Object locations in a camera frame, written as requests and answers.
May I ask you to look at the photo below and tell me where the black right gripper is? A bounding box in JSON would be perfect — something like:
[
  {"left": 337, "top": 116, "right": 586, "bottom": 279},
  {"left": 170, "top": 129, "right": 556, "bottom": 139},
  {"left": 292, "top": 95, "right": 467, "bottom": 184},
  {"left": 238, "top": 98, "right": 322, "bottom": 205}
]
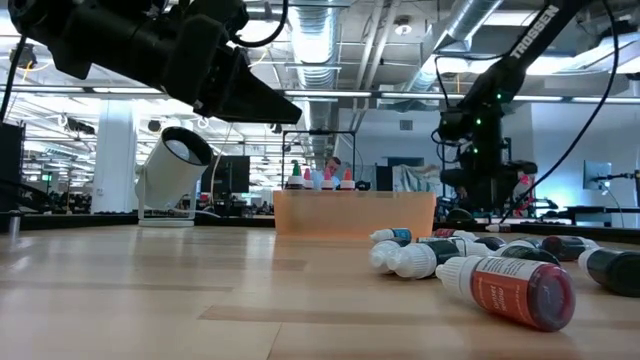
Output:
[{"left": 440, "top": 159, "right": 539, "bottom": 201}]

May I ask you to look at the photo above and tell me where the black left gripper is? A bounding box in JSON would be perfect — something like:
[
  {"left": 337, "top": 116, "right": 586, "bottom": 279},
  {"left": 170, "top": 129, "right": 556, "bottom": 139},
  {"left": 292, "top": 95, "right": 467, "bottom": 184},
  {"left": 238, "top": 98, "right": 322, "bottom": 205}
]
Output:
[{"left": 162, "top": 14, "right": 304, "bottom": 125}]

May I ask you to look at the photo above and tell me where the small dark red coloring bottle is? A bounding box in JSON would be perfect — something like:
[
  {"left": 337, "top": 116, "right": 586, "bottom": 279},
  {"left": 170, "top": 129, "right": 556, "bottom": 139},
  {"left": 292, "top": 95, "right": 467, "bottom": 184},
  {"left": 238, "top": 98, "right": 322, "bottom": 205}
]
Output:
[{"left": 542, "top": 234, "right": 600, "bottom": 262}]

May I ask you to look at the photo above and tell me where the small black food coloring bottle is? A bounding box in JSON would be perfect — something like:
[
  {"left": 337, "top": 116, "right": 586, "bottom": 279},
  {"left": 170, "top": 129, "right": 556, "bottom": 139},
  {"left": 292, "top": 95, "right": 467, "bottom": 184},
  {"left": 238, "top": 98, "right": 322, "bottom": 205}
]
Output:
[
  {"left": 385, "top": 241, "right": 469, "bottom": 280},
  {"left": 457, "top": 239, "right": 496, "bottom": 257},
  {"left": 368, "top": 238, "right": 409, "bottom": 275}
]

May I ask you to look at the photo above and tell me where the small dark green coloring bottle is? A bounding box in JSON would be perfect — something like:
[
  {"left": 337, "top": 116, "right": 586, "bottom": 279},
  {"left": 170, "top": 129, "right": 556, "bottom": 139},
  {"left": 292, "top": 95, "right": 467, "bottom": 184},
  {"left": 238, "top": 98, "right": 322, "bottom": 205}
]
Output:
[
  {"left": 492, "top": 243, "right": 562, "bottom": 267},
  {"left": 578, "top": 247, "right": 640, "bottom": 299}
]

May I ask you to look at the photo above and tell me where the red desk lamp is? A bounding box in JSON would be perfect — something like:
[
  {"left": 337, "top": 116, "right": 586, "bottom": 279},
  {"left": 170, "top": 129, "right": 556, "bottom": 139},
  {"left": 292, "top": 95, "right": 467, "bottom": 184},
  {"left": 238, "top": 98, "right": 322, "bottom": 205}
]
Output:
[{"left": 517, "top": 172, "right": 535, "bottom": 211}]

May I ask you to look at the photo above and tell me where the patterned hanging cloth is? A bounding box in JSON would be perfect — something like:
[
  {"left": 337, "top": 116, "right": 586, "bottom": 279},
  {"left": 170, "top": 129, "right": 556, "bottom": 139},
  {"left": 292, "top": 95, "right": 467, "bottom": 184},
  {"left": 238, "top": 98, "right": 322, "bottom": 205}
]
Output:
[{"left": 392, "top": 163, "right": 444, "bottom": 194}]

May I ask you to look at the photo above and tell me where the black computer monitor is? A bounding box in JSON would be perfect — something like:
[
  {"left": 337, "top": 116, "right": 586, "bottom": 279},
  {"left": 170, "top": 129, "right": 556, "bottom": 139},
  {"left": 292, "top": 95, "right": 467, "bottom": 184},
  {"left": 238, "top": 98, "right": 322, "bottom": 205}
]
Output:
[{"left": 201, "top": 155, "right": 251, "bottom": 195}]

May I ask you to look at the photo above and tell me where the person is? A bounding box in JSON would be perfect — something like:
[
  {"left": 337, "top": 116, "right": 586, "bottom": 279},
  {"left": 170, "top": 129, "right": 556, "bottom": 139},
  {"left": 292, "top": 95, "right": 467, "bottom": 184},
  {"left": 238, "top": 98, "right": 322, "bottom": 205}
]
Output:
[{"left": 309, "top": 156, "right": 344, "bottom": 191}]

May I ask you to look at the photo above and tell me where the white spotlight lamp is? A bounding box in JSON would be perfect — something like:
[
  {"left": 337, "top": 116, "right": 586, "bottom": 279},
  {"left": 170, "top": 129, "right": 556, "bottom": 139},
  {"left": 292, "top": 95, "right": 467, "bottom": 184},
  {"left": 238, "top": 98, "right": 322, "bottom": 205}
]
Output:
[{"left": 133, "top": 125, "right": 215, "bottom": 229}]

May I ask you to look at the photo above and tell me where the small orange-red label bottle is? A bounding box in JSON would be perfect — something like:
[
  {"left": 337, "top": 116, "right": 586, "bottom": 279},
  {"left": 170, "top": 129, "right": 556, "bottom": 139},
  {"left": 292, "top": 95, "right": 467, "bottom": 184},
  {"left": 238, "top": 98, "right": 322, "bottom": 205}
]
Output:
[{"left": 433, "top": 255, "right": 577, "bottom": 333}]

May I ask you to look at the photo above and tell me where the dark office desk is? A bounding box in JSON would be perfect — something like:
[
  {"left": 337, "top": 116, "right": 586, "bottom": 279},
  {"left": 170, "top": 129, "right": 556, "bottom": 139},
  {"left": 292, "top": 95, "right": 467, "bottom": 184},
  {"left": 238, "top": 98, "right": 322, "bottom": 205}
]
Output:
[{"left": 564, "top": 204, "right": 640, "bottom": 227}]

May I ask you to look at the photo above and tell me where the orange translucent plastic bin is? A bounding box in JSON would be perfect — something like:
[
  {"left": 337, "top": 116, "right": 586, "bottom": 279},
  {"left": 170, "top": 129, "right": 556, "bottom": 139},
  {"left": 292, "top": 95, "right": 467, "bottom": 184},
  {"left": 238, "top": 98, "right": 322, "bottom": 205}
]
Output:
[{"left": 272, "top": 189, "right": 438, "bottom": 239}]

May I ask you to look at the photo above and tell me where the white building pillar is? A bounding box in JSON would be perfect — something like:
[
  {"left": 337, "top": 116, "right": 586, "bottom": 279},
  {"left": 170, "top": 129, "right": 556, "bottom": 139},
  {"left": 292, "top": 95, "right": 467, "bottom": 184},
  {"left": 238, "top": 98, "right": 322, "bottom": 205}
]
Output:
[{"left": 91, "top": 99, "right": 139, "bottom": 215}]

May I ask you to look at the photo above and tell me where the black equipment box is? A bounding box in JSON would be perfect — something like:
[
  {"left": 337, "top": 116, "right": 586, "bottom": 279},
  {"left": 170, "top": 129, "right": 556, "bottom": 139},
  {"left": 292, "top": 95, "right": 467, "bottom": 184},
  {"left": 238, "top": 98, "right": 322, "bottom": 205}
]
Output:
[{"left": 0, "top": 122, "right": 26, "bottom": 214}]

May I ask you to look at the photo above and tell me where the spiral metal air duct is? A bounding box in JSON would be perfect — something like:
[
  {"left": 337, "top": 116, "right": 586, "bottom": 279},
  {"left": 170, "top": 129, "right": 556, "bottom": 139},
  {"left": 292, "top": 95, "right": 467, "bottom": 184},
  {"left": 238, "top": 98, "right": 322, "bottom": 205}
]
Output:
[
  {"left": 289, "top": 4, "right": 342, "bottom": 166},
  {"left": 399, "top": 0, "right": 506, "bottom": 96}
]

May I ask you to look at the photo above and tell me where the wall-side computer monitor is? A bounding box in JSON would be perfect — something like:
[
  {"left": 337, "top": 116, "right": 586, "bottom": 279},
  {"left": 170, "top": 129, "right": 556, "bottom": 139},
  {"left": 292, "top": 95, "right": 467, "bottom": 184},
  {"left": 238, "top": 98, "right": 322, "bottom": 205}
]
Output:
[{"left": 583, "top": 160, "right": 613, "bottom": 191}]

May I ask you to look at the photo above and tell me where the black aluminium table frame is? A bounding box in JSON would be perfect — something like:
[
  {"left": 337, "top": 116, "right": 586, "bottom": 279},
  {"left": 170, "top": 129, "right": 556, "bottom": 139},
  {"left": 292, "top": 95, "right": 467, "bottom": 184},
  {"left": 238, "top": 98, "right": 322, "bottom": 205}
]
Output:
[{"left": 0, "top": 212, "right": 640, "bottom": 245}]

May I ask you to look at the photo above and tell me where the black ceiling camera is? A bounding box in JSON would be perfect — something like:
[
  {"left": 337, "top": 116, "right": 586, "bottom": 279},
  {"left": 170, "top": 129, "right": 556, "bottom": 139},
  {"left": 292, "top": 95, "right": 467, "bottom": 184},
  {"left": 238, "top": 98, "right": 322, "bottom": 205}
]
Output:
[{"left": 8, "top": 42, "right": 39, "bottom": 69}]

